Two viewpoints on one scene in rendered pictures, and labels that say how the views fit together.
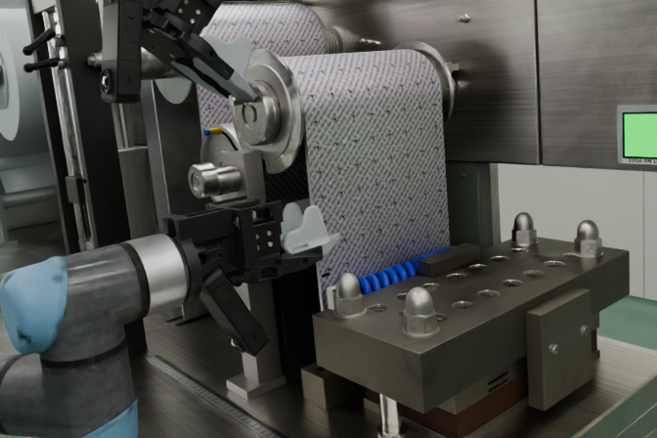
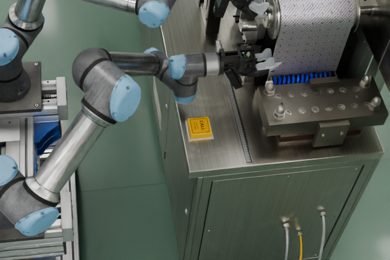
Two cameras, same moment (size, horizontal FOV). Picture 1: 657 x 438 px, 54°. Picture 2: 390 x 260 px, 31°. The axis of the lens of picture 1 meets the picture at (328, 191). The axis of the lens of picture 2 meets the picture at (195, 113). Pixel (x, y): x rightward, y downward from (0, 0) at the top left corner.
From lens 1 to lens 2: 172 cm
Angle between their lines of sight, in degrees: 46
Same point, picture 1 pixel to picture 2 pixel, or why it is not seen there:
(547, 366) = (319, 138)
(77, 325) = (185, 78)
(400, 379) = (265, 125)
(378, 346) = (264, 113)
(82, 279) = (189, 68)
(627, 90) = not seen: outside the picture
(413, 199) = (322, 55)
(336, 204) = (284, 54)
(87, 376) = (184, 87)
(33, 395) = (171, 82)
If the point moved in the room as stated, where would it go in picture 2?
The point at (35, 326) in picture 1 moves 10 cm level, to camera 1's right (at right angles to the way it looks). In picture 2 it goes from (174, 76) to (203, 90)
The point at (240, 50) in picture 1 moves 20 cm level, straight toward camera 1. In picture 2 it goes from (263, 7) to (240, 51)
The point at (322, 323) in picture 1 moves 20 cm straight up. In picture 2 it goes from (259, 91) to (268, 49)
